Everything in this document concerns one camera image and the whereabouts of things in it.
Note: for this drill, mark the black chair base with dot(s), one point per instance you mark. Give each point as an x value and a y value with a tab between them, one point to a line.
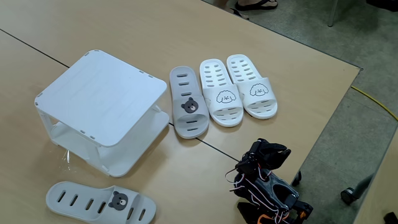
384	4

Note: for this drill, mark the person's foot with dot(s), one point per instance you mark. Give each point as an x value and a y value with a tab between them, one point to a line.
255	2

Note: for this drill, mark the black table caster wheel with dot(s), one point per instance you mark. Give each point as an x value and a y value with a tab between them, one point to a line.
297	179

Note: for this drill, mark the black flip-flop sandal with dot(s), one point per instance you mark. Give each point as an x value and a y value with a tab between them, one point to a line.
241	14
248	7

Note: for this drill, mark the black object on floor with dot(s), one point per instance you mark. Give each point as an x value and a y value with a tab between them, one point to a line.
390	218

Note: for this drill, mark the grey bear slipper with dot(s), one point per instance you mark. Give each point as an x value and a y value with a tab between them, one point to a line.
82	193
186	74

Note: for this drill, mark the grey metal chair leg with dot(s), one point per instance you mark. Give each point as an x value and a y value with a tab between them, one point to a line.
332	12

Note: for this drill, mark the white dog slipper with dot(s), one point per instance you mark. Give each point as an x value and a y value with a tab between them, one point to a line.
258	99
224	107

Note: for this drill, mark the clear tape strip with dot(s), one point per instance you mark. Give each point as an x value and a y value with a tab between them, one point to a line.
67	155

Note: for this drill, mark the white plastic shoe rack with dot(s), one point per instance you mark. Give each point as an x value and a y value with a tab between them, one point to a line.
102	93

